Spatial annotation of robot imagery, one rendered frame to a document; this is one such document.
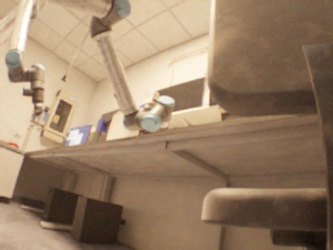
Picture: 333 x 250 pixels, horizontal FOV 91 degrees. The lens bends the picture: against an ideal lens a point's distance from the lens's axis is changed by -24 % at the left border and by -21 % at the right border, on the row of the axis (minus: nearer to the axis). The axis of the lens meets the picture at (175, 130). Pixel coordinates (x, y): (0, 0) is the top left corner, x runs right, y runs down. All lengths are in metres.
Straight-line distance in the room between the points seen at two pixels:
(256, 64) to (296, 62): 0.07
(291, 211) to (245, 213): 0.07
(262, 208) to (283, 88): 0.17
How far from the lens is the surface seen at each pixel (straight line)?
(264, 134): 0.72
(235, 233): 1.55
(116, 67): 1.04
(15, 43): 1.31
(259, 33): 0.40
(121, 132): 1.25
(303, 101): 0.31
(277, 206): 0.30
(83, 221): 1.88
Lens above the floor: 0.43
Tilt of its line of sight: 23 degrees up
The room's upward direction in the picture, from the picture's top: 9 degrees clockwise
